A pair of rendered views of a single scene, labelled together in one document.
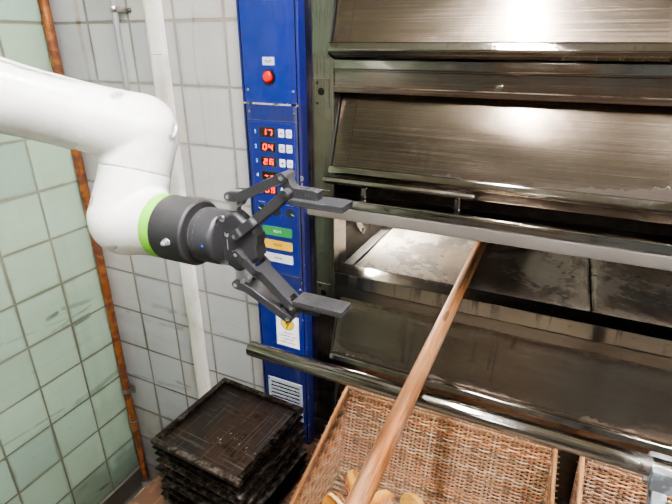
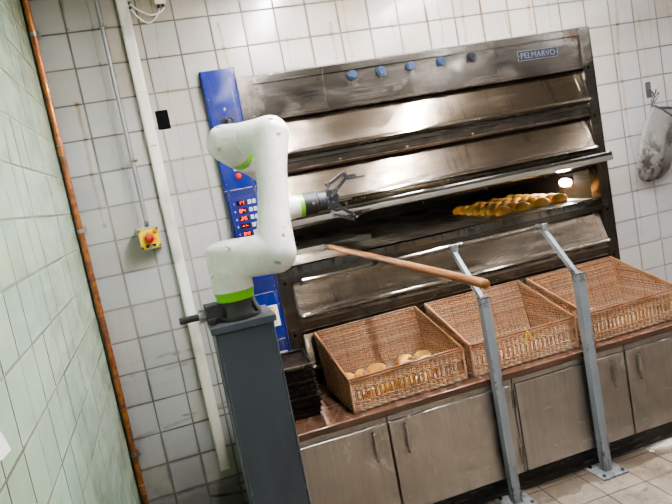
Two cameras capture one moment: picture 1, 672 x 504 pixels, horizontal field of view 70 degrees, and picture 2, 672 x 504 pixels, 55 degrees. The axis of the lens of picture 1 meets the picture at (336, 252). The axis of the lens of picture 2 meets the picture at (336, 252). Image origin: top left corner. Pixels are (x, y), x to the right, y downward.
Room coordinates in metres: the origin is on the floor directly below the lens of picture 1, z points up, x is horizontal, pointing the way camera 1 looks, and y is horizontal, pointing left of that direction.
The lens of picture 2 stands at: (-1.39, 1.81, 1.60)
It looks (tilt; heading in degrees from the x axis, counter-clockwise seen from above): 7 degrees down; 320
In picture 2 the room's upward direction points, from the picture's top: 11 degrees counter-clockwise
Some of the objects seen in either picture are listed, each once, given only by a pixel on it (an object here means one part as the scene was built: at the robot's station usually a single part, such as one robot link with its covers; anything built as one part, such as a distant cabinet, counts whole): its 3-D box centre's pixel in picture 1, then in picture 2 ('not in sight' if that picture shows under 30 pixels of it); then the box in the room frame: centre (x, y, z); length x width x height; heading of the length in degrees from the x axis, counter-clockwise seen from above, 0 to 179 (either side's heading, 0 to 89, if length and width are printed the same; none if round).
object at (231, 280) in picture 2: not in sight; (233, 268); (0.39, 0.75, 1.36); 0.16 x 0.13 x 0.19; 34
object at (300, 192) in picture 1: (300, 185); not in sight; (0.55, 0.04, 1.58); 0.05 x 0.01 x 0.03; 65
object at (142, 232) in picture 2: not in sight; (149, 238); (1.36, 0.56, 1.46); 0.10 x 0.07 x 0.10; 65
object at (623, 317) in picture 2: not in sight; (601, 296); (0.26, -1.26, 0.72); 0.56 x 0.49 x 0.28; 66
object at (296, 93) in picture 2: not in sight; (426, 73); (0.79, -0.82, 1.99); 1.80 x 0.08 x 0.21; 65
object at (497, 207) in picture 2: not in sight; (507, 204); (0.92, -1.52, 1.21); 0.61 x 0.48 x 0.06; 155
